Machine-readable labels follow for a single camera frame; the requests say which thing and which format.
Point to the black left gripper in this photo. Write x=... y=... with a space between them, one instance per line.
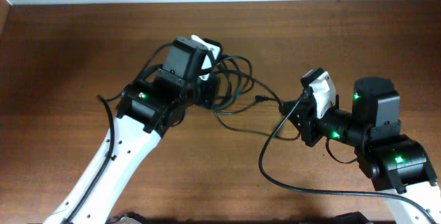
x=208 y=98

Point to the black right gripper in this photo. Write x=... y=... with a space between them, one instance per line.
x=307 y=122

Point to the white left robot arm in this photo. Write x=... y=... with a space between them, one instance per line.
x=156 y=100

